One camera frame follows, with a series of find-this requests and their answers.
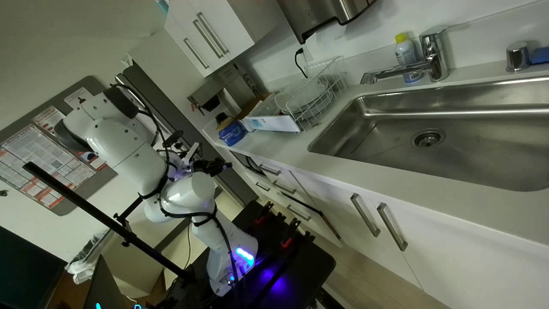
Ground black power cable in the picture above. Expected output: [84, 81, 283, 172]
[291, 47, 314, 83]

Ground grey notice board with posters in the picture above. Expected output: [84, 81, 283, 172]
[0, 75, 125, 219]

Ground wooden drawer with white face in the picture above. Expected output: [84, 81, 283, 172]
[226, 148, 298, 196]

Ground white counter cabinet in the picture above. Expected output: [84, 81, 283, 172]
[226, 148, 549, 309]

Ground stack of white plates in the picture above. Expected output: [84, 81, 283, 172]
[291, 80, 340, 128]

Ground soap bottle with yellow cap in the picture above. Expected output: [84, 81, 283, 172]
[393, 32, 424, 85]

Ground small steel drawer handle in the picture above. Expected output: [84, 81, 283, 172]
[286, 203, 314, 226]

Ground white wall cabinet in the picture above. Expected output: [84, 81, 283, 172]
[163, 0, 257, 80]

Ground dark grey tall panel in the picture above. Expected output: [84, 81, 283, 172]
[115, 61, 255, 205]

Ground long black tripod pole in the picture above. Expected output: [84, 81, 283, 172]
[20, 162, 192, 279]

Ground small brown cardboard box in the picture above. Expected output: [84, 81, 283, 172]
[237, 95, 278, 124]

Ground stainless steel sink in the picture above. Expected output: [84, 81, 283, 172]
[305, 76, 549, 195]

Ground blue sponge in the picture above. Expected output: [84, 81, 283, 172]
[527, 45, 549, 68]

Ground blue and white box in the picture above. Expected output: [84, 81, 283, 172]
[218, 121, 250, 150]

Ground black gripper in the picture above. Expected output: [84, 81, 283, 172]
[190, 159, 231, 178]

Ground black clamp with red grip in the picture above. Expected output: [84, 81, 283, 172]
[276, 234, 298, 255]
[247, 212, 273, 231]

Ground large brown cardboard box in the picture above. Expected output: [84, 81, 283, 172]
[104, 229, 190, 303]

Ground steel paper towel dispenser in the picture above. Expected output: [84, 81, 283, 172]
[274, 0, 379, 47]

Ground chrome faucet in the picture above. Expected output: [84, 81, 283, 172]
[358, 30, 453, 87]

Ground white wire dish rack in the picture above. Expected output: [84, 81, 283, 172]
[271, 56, 352, 135]

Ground steel wall cabinet handle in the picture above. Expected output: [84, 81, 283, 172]
[190, 18, 223, 61]
[182, 37, 211, 73]
[195, 11, 231, 57]

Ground black robot cart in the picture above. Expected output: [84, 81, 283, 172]
[165, 196, 340, 309]

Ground small steel cup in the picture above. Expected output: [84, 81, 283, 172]
[504, 40, 532, 75]

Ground white crumpled cloth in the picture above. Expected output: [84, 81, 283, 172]
[63, 246, 101, 287]

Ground white countertop appliance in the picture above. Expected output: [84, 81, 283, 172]
[187, 76, 247, 130]

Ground black monitor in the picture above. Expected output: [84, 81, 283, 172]
[0, 226, 68, 309]

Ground steel cabinet door handle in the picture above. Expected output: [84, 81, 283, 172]
[348, 191, 382, 239]
[374, 202, 410, 253]

